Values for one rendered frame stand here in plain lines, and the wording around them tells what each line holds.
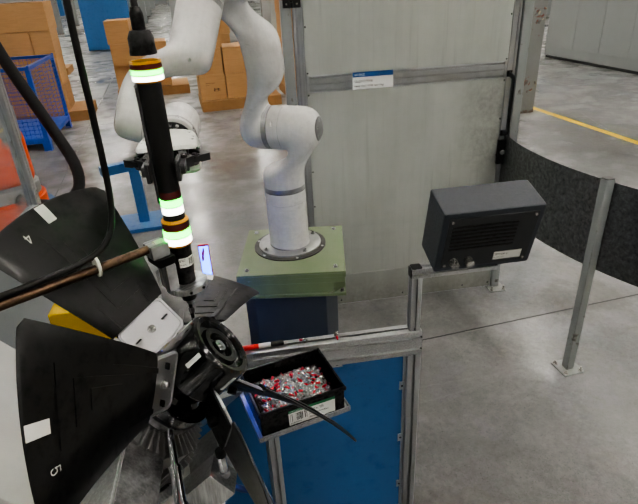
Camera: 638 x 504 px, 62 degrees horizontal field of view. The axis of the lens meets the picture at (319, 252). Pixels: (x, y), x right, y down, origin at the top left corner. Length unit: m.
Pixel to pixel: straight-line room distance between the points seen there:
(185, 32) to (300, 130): 0.46
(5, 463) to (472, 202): 1.06
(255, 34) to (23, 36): 7.55
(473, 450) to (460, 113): 1.62
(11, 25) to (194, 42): 7.80
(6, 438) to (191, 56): 0.72
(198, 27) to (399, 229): 2.09
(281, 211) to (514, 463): 1.41
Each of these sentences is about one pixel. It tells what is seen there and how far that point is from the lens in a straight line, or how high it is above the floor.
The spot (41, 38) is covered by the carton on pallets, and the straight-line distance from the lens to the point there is 8.80.
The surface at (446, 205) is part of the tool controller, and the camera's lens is 1.32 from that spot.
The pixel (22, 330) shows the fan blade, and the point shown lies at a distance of 0.64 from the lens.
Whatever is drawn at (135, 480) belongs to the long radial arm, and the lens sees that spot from 0.86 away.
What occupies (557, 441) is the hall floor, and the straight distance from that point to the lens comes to 2.51.
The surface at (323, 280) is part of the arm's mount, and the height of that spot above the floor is 0.98.
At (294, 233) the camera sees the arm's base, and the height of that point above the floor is 1.07.
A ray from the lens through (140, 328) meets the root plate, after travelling 0.90.
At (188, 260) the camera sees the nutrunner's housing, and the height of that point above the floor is 1.34.
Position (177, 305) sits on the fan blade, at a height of 1.19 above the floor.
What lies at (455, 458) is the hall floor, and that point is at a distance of 2.35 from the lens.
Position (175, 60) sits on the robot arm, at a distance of 1.10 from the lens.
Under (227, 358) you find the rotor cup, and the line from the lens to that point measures 0.87.
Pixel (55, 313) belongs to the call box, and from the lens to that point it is 1.39.
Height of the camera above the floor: 1.74
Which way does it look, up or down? 28 degrees down
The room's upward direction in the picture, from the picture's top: 3 degrees counter-clockwise
